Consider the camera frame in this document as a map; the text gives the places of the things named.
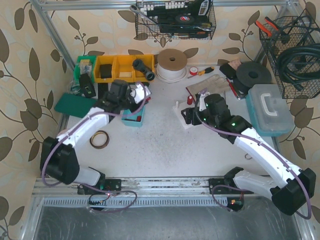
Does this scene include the white peg base plate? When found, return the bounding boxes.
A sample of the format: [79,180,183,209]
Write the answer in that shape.
[172,101,195,130]

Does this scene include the blue plastic tray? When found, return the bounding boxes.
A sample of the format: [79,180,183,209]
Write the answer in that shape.
[121,107,145,128]

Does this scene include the brown tape roll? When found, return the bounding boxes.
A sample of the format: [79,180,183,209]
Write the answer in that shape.
[89,130,110,150]

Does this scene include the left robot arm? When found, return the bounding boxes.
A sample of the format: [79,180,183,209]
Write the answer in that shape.
[40,79,151,186]

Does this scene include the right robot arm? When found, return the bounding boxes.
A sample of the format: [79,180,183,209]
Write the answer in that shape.
[180,91,316,220]

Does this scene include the yellow storage bin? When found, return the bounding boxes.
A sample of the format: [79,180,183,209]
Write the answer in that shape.
[93,54,155,84]

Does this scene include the dark grey pipe fitting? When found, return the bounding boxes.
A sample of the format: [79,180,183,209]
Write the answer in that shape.
[132,59,155,81]

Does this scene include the black rectangular block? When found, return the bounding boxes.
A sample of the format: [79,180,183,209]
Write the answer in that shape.
[97,83,109,100]

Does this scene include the beige work glove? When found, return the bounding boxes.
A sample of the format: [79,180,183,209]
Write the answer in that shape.
[186,74,231,101]

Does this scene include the black box in bin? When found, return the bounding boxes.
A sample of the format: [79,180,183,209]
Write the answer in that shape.
[99,64,112,79]

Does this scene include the red white tape roll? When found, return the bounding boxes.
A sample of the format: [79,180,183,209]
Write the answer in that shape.
[189,66,198,76]

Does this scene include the yellow black screwdriver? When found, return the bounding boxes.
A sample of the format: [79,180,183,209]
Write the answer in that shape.
[187,66,215,79]

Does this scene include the black green meter device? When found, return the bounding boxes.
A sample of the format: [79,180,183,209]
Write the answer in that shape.
[79,73,96,98]

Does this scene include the green storage bin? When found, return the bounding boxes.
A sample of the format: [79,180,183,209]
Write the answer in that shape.
[73,55,97,83]

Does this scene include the green cutting mat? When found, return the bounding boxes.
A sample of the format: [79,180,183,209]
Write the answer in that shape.
[54,93,97,118]

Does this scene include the black disc spool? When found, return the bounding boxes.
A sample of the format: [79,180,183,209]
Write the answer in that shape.
[233,61,272,94]

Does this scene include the blue clear toolbox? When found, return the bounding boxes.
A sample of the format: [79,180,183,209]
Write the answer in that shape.
[245,84,295,137]

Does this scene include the silver wrench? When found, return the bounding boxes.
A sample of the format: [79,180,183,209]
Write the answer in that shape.
[129,5,158,25]

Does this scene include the black tape roll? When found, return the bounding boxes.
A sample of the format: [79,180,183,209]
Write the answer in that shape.
[174,14,195,26]

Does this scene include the white cable spool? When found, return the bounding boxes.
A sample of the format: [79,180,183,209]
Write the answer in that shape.
[156,48,188,84]

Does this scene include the top wire basket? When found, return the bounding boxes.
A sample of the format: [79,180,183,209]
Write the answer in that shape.
[129,0,216,43]

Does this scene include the wire basket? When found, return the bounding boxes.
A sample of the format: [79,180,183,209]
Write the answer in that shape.
[129,0,216,43]
[259,15,320,99]

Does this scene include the right wire basket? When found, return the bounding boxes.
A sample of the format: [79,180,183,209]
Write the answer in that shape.
[259,15,320,99]

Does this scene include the orange handled pliers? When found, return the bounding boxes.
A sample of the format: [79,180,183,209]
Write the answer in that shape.
[254,16,280,38]

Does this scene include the coiled black hose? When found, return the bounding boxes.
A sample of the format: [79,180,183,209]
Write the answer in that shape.
[277,43,320,85]

